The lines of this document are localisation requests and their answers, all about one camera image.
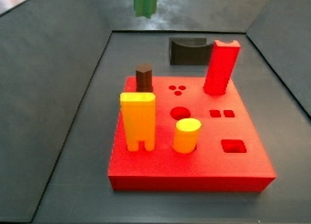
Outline yellow cylinder peg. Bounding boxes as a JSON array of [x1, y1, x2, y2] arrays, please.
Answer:
[[172, 118, 202, 154]]

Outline black curved fixture block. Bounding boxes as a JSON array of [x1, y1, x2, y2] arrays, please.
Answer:
[[170, 37, 214, 66]]

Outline tall red peg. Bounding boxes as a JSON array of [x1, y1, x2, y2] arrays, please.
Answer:
[[203, 40, 240, 96]]

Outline large yellow oblong peg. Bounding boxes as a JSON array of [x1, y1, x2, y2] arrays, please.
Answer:
[[120, 92, 156, 151]]

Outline brown hexagonal peg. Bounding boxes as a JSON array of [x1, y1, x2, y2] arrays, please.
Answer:
[[136, 64, 154, 92]]

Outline red peg board base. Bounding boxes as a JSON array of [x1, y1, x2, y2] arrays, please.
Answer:
[[108, 76, 276, 192]]

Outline green star prism bar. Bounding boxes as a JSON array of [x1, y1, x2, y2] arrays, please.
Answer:
[[133, 0, 158, 18]]

